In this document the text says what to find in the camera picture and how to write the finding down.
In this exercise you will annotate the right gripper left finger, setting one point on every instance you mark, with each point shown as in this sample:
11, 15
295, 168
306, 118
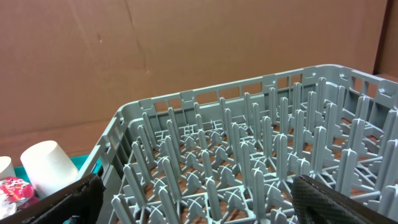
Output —
82, 199

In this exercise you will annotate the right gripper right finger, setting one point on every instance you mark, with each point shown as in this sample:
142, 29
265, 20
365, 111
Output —
314, 202

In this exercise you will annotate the red snack wrapper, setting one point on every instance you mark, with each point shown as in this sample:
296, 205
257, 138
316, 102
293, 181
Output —
16, 190

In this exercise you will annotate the white bowl with rice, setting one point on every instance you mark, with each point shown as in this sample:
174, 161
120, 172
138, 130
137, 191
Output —
6, 167

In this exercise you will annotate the grey dishwasher rack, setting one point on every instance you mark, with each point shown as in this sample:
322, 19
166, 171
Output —
229, 153

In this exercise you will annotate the white paper cup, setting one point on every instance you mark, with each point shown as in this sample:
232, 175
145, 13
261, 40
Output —
48, 167

